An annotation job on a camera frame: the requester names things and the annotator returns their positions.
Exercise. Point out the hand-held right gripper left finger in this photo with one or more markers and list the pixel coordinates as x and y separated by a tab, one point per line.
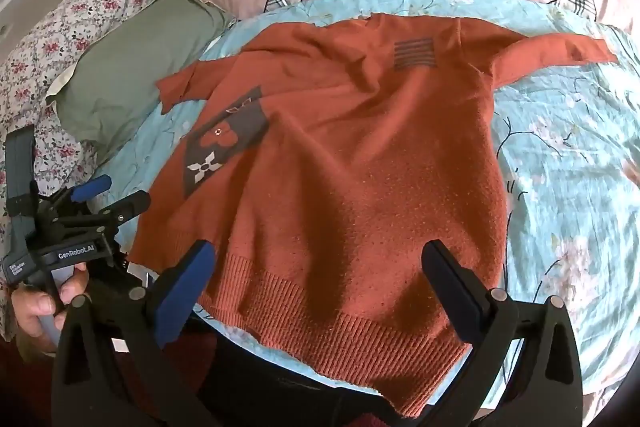
180	302

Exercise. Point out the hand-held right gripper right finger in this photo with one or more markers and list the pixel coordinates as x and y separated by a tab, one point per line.
470	322

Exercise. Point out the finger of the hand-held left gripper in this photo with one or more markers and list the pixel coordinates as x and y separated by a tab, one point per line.
92	188
125	206

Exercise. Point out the orange knitted sweater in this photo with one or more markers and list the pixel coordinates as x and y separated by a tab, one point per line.
350	182

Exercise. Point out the person's left hand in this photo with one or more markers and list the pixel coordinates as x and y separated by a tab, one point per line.
32	307

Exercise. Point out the green pillow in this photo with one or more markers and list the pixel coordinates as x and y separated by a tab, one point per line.
130	72

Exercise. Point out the light blue floral bedsheet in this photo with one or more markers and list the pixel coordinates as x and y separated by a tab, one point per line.
550	132

